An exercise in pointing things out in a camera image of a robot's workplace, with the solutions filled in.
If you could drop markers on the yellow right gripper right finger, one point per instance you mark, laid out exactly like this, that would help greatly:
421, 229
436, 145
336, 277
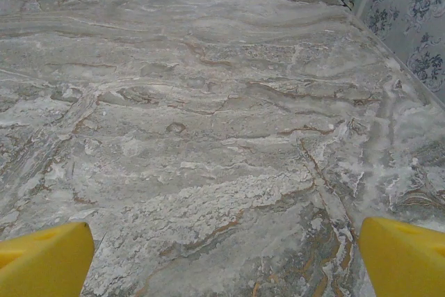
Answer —
406, 262

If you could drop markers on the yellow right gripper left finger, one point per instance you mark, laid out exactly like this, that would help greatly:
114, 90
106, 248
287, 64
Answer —
45, 262

